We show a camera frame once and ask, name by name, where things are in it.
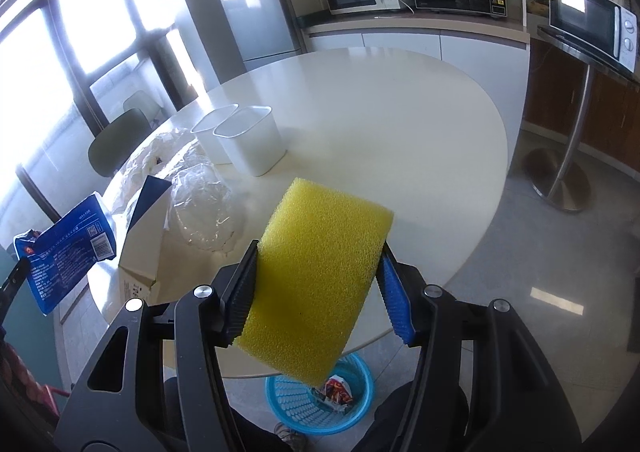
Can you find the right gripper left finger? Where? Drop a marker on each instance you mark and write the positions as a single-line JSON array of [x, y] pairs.
[[237, 293]]

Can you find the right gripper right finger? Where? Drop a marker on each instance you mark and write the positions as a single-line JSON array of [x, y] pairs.
[[395, 298]]

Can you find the yellow sponge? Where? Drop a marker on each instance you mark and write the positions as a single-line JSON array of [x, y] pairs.
[[315, 265]]

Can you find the clear plastic bag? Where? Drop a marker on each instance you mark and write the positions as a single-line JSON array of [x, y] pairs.
[[203, 210]]

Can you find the white cardboard box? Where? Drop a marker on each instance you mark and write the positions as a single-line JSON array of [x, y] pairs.
[[140, 257]]

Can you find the white plastic bag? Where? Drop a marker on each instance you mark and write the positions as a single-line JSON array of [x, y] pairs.
[[162, 155]]

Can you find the blue plastic package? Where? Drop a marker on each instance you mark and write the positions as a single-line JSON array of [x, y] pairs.
[[62, 255]]

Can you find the blue plastic trash basket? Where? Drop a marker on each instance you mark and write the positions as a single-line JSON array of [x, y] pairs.
[[310, 411]]

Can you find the kitchen counter with cabinets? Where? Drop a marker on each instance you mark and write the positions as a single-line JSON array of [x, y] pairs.
[[495, 54]]

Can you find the red snack wrapper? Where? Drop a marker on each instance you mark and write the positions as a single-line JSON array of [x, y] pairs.
[[336, 394]]

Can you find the person's right leg black trousers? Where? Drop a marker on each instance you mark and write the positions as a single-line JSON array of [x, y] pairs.
[[387, 417]]

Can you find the left beige shoe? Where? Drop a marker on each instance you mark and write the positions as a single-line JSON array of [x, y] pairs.
[[295, 440]]

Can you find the white round table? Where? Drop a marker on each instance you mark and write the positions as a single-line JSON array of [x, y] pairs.
[[405, 130]]

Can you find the white plastic container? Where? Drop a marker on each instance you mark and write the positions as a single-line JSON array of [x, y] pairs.
[[251, 139], [203, 131]]

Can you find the silver refrigerator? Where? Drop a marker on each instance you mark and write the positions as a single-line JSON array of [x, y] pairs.
[[263, 30]]

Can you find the white microwave on stand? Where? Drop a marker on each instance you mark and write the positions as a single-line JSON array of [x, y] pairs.
[[603, 25]]

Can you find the metal pedestal stand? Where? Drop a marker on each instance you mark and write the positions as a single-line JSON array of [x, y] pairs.
[[555, 177]]

